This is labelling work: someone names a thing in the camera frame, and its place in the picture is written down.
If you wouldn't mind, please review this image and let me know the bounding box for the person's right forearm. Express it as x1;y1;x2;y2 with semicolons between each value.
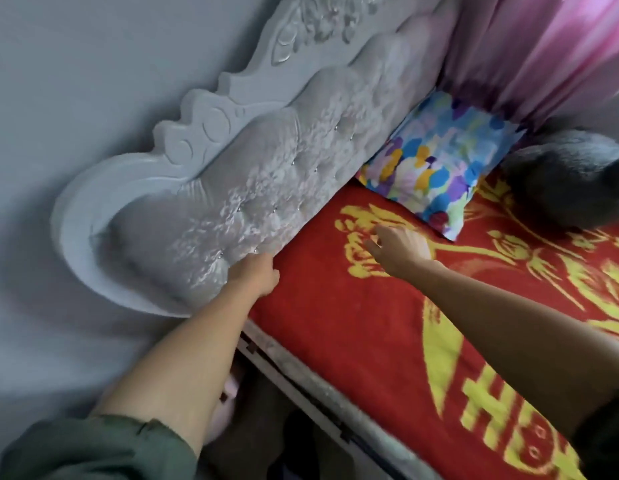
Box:
404;259;619;441

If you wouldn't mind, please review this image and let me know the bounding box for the person's left hand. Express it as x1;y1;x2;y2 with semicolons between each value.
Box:
227;252;282;298

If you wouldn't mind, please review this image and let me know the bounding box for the grey plush toy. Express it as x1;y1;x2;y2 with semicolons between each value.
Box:
499;127;619;231

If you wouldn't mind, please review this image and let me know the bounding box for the pink rolled mat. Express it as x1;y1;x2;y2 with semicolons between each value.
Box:
202;369;242;445

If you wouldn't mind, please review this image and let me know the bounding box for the red floral blanket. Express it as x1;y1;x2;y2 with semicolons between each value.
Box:
249;169;619;480

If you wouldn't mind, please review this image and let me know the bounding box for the white tufted bed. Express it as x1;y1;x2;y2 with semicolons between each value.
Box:
50;0;619;480

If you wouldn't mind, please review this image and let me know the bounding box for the person's left forearm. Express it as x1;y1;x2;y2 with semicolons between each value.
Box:
89;279;268;458

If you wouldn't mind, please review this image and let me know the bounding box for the pink curtain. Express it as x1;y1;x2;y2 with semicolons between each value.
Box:
439;0;619;133

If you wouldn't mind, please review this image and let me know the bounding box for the colourful patterned pillow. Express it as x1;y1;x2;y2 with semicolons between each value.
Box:
355;89;528;242

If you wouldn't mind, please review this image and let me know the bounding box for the person's right hand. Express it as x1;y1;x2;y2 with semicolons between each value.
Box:
364;223;434;279

